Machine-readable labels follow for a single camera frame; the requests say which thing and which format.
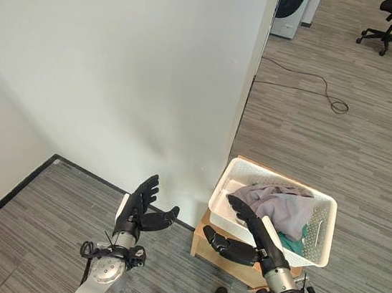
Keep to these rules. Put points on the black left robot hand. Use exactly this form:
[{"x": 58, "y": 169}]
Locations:
[{"x": 140, "y": 207}]

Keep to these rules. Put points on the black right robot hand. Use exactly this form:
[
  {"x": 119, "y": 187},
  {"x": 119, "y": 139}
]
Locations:
[{"x": 260, "y": 234}]

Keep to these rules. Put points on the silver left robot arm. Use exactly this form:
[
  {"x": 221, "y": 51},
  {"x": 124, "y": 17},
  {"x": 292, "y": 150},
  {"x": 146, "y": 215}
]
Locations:
[{"x": 107, "y": 268}]

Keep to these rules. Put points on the white plastic laundry basket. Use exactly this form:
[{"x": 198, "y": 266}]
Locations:
[{"x": 316, "y": 220}]

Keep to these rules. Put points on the grey-lilac garment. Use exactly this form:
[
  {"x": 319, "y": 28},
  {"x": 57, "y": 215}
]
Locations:
[{"x": 278, "y": 208}]

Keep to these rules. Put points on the green garment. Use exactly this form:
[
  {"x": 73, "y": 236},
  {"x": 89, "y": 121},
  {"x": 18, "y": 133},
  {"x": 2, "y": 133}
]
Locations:
[{"x": 293, "y": 244}]

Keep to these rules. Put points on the light wooden stool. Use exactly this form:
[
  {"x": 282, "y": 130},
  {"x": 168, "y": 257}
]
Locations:
[{"x": 225, "y": 255}]

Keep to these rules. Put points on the white washing machine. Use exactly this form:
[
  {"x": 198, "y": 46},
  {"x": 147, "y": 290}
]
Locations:
[{"x": 291, "y": 11}]

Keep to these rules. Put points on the white cabinet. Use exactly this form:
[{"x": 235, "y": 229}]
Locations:
[{"x": 310, "y": 8}]

